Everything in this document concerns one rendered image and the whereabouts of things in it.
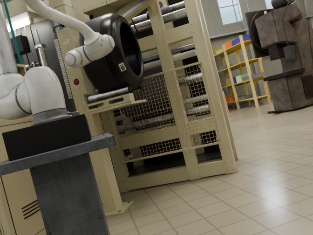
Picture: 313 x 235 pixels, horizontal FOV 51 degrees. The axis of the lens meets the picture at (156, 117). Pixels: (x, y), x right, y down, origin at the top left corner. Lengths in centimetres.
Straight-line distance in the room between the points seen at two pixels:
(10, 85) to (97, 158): 114
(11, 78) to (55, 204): 63
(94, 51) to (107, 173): 110
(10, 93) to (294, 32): 614
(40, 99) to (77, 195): 46
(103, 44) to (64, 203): 86
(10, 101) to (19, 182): 80
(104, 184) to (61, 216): 115
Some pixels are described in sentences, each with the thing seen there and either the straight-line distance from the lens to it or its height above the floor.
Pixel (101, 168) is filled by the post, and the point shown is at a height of 36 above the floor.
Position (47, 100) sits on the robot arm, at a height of 87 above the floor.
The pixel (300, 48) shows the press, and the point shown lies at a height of 115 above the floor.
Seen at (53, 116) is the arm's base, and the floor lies 79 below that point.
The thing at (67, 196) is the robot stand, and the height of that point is 44.
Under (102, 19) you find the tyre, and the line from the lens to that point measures 245.
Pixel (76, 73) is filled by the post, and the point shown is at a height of 112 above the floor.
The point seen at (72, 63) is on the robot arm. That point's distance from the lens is 190.
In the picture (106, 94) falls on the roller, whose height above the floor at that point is 90.
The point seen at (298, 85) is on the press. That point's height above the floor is 46.
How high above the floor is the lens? 72
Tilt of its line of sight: 2 degrees down
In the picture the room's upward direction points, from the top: 14 degrees counter-clockwise
